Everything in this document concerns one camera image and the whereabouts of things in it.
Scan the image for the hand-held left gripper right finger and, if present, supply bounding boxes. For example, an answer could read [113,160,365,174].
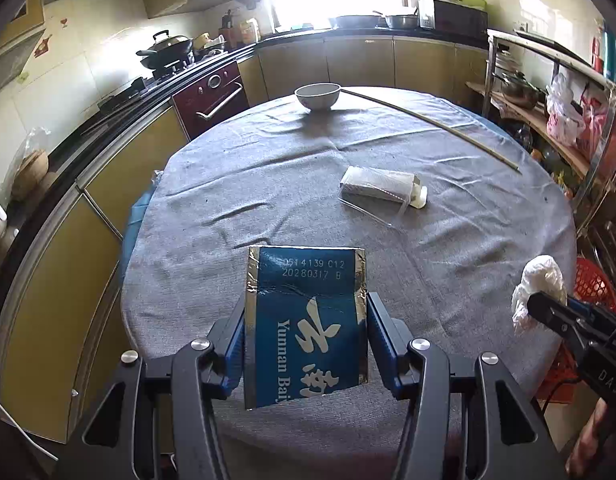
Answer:
[366,292,569,480]

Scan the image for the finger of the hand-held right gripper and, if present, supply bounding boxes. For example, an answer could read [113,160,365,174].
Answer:
[567,297,616,333]
[527,291,609,356]

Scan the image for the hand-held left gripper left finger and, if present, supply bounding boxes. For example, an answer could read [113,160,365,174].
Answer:
[55,304,247,480]

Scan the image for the white plastic bag ball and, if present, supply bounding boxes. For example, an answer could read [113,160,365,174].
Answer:
[511,255,569,338]

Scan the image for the blue toothpaste tube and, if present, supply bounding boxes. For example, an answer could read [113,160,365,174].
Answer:
[243,246,369,411]

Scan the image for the white cardboard box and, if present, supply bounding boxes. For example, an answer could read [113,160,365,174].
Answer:
[345,167,429,210]

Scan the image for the clear plastic packet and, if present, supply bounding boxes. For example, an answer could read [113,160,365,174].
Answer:
[338,165,417,228]

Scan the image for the person's right hand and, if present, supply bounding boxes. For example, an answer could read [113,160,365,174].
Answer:
[565,397,611,478]

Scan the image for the blue table cover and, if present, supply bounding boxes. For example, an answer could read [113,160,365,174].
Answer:
[122,110,519,261]

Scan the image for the grey tablecloth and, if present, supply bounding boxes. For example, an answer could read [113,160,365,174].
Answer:
[120,87,579,480]

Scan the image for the metal and wood storage rack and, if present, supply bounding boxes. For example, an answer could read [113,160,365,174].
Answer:
[465,27,616,261]

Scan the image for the white and pink plastic bags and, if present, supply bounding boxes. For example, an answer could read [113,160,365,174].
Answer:
[545,72,609,158]

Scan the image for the long thin bamboo stick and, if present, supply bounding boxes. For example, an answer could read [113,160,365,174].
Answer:
[340,88,523,173]

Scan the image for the pot with glass lid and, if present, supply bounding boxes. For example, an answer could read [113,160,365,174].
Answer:
[498,70,544,108]

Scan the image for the dark red built-in oven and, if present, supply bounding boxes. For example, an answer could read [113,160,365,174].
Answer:
[172,60,249,141]

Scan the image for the white bowl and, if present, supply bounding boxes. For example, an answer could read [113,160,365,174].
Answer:
[294,83,341,112]

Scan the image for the teal thermos flask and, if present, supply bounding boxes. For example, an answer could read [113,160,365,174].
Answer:
[604,27,616,83]

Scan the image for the clear bag with brown contents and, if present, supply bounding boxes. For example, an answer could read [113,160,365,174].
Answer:
[10,127,51,201]

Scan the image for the black gas hob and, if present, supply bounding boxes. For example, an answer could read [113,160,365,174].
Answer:
[138,55,223,83]

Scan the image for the black wok with lid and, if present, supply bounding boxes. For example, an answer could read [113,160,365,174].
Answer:
[136,30,196,71]

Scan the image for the cream pot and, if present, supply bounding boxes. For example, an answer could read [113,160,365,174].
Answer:
[193,32,229,52]

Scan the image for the microwave oven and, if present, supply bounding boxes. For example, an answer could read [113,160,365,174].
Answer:
[418,0,489,37]

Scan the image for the wide metal pan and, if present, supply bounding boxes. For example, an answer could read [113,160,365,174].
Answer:
[330,14,383,31]

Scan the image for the small metal basin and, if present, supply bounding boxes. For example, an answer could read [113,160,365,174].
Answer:
[385,12,419,30]

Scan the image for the black cable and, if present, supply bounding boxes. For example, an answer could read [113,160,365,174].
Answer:
[538,375,586,411]

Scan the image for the white cable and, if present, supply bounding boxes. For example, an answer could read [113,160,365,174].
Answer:
[0,387,59,462]

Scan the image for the yellow wall cabinet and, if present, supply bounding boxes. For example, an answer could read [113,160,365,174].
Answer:
[0,0,46,101]

